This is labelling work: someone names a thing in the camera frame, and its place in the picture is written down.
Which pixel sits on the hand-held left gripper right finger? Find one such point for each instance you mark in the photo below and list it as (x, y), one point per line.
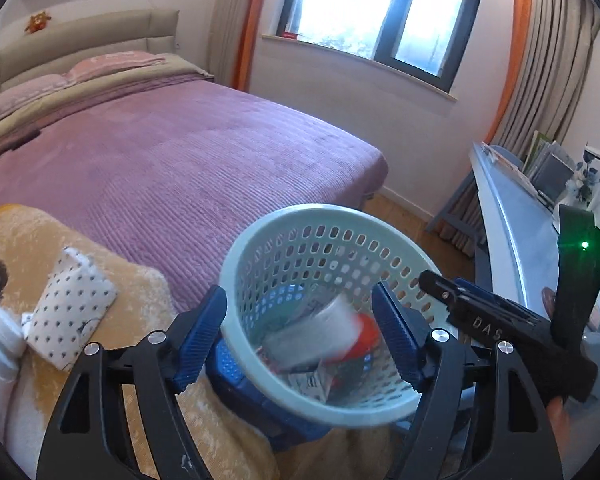
(397, 340)

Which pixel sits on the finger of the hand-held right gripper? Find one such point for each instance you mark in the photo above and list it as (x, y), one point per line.
(527, 317)
(475, 317)

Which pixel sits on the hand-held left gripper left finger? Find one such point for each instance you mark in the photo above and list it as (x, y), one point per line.
(200, 345)

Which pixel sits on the red capped bottle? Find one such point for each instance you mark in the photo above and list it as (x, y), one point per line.
(325, 330)

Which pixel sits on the white printed carton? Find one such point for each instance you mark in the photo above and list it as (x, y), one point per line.
(310, 382)

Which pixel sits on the light green plastic basket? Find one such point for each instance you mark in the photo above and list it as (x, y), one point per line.
(280, 245)

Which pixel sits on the person's right hand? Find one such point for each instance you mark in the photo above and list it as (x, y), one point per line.
(559, 425)

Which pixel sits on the brown round object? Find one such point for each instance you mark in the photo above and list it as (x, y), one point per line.
(551, 302)

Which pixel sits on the blue plastic stool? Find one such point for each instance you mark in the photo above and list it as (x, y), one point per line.
(225, 365)

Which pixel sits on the yellow plush blanket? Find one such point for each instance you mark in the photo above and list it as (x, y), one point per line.
(130, 300)

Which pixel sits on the white grey desk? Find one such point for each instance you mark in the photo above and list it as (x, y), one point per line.
(520, 230)

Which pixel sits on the blue white flower vase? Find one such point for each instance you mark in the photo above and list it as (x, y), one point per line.
(595, 175)

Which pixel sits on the polka dot tissue packet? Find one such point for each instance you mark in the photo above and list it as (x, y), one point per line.
(67, 310)

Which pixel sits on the stack of books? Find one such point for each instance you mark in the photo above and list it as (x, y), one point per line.
(550, 175)

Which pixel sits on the pink bedspread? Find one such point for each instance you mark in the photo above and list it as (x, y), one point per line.
(205, 160)

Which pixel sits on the beige curtain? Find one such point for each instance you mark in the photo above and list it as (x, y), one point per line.
(560, 60)
(227, 20)

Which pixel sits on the orange curtain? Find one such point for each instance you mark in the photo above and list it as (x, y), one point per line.
(512, 50)
(252, 25)

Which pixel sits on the pink pillow with print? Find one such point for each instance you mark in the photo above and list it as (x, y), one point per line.
(115, 62)

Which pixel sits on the plain pink pillow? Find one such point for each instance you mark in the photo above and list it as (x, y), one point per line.
(25, 100)

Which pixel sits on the dark framed window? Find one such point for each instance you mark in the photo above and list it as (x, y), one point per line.
(385, 10)

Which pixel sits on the red item on windowsill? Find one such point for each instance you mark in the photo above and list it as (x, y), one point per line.
(290, 35)

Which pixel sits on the beige upholstered headboard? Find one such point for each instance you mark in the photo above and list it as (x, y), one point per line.
(80, 35)

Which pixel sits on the orange plush toy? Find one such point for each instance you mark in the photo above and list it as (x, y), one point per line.
(38, 22)

